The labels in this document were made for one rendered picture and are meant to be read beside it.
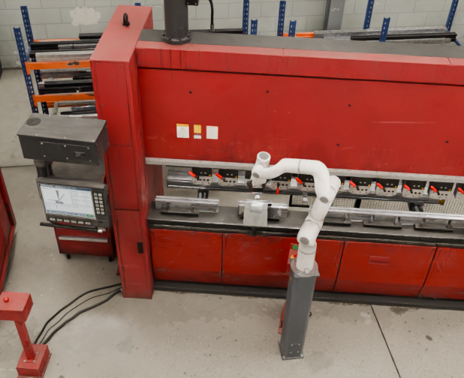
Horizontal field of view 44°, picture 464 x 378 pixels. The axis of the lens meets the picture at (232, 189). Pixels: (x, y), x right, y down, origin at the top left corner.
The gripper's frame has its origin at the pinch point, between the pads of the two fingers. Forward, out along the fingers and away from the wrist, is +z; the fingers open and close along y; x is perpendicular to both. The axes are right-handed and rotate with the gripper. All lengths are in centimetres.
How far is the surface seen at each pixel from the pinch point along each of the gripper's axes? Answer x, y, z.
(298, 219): -10, -51, 70
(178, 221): -40, 39, 78
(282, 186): -23, -37, 39
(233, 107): -54, -1, -23
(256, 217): -15, -15, 59
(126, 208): -52, 77, 61
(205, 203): -45, 15, 68
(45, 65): -239, 105, 68
